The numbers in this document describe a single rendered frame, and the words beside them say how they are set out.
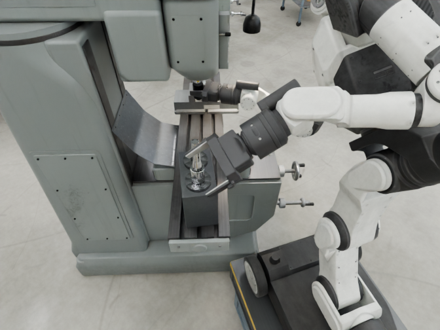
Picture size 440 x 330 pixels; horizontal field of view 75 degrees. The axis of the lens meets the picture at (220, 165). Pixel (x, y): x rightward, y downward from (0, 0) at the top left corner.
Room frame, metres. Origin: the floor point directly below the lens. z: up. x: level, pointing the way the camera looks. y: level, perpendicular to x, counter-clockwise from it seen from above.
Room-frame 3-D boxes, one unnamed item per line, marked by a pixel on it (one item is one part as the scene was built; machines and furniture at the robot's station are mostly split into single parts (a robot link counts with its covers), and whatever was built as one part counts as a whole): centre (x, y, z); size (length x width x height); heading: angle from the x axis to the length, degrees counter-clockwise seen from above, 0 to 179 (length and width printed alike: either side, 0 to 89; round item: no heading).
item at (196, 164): (0.64, 0.07, 1.30); 0.03 x 0.03 x 0.11
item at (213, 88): (1.10, 0.01, 1.23); 0.13 x 0.12 x 0.10; 167
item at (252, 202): (1.12, 0.07, 0.49); 0.80 x 0.30 x 0.60; 92
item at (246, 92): (1.06, -0.10, 1.24); 0.11 x 0.11 x 0.11; 77
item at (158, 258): (1.11, 0.35, 0.10); 1.20 x 0.60 x 0.20; 92
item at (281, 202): (0.99, -0.44, 0.57); 0.22 x 0.06 x 0.06; 92
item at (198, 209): (0.69, 0.08, 1.09); 0.22 x 0.12 x 0.20; 8
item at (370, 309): (0.42, -0.51, 0.68); 0.21 x 0.20 x 0.13; 19
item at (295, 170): (1.13, -0.40, 0.69); 0.16 x 0.12 x 0.12; 92
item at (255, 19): (1.22, -0.13, 1.48); 0.07 x 0.07 x 0.06
